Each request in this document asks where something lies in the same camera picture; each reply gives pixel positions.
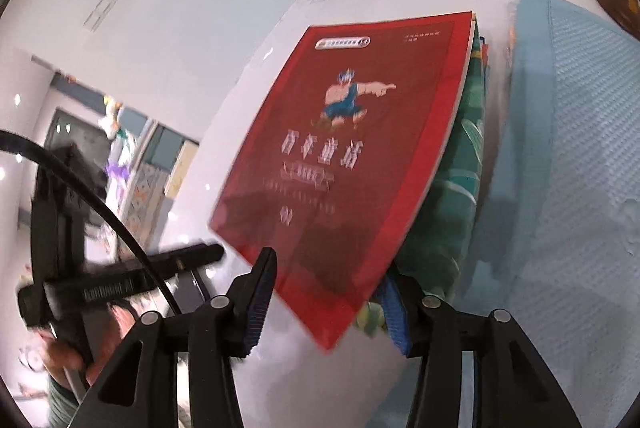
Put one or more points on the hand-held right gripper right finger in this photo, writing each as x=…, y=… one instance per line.
x=397, y=313

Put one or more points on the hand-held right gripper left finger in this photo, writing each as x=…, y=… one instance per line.
x=257, y=308

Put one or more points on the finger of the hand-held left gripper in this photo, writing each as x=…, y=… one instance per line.
x=190, y=258

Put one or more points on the red book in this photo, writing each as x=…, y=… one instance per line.
x=325, y=158

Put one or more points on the stack of books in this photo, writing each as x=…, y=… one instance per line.
x=462, y=158

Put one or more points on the person's left hand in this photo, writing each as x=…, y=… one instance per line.
x=120, y=320

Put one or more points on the plush toy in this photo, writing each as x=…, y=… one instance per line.
x=114, y=118

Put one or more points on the blue framed glass partition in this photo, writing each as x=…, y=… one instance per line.
x=172, y=143

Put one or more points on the blue woven mat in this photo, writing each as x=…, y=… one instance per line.
x=575, y=158

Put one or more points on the yellow desk globe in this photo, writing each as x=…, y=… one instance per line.
x=620, y=6

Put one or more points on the clear rectangular wall strip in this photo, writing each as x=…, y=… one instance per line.
x=105, y=6

